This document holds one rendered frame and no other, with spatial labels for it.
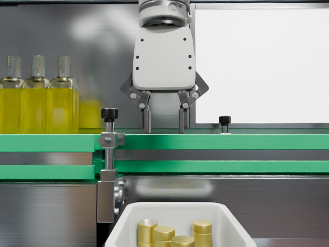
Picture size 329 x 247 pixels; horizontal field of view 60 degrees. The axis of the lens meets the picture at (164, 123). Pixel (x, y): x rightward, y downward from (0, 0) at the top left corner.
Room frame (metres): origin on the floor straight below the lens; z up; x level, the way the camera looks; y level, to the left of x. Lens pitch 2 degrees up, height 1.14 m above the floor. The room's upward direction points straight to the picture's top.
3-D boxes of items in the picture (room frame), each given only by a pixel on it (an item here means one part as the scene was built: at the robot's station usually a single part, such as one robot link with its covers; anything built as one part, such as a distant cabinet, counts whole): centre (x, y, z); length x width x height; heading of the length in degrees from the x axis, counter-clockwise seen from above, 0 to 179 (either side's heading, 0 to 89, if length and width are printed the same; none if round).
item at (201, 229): (0.50, -0.06, 0.96); 0.04 x 0.04 x 0.04
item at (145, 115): (0.47, 0.04, 1.17); 0.03 x 0.03 x 0.07; 87
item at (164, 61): (0.46, 0.00, 1.26); 0.10 x 0.07 x 0.11; 87
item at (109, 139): (0.52, 0.09, 1.12); 0.17 x 0.03 x 0.12; 179
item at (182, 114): (0.46, -0.04, 1.17); 0.03 x 0.03 x 0.07; 87
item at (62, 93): (0.64, 0.23, 1.16); 0.06 x 0.06 x 0.21; 89
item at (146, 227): (0.50, 0.03, 0.96); 0.04 x 0.04 x 0.04
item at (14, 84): (0.65, 0.34, 1.16); 0.06 x 0.06 x 0.21; 0
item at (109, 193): (0.54, 0.10, 1.02); 0.09 x 0.04 x 0.07; 179
